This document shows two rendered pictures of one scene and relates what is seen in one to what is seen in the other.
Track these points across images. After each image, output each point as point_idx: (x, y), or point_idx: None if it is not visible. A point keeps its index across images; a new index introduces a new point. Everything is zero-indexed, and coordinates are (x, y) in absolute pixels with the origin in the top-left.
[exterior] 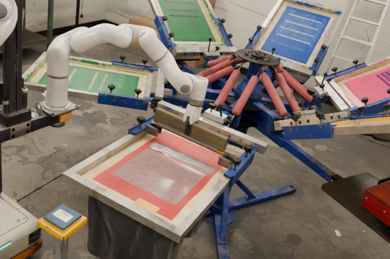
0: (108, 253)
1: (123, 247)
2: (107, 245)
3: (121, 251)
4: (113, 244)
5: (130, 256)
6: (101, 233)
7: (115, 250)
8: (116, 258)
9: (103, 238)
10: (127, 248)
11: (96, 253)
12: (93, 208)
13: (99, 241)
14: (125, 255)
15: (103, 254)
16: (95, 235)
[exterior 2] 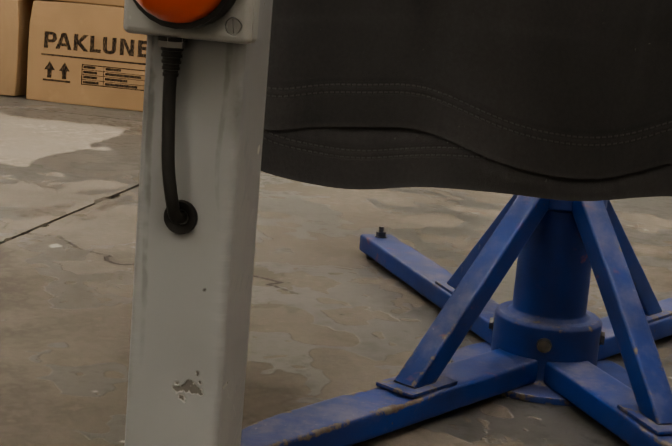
0: (411, 95)
1: None
2: (399, 21)
3: (531, 4)
4: None
5: (620, 24)
6: None
7: (480, 19)
8: (495, 86)
9: None
10: None
11: (293, 155)
12: None
13: (319, 31)
14: (572, 35)
15: (357, 135)
16: None
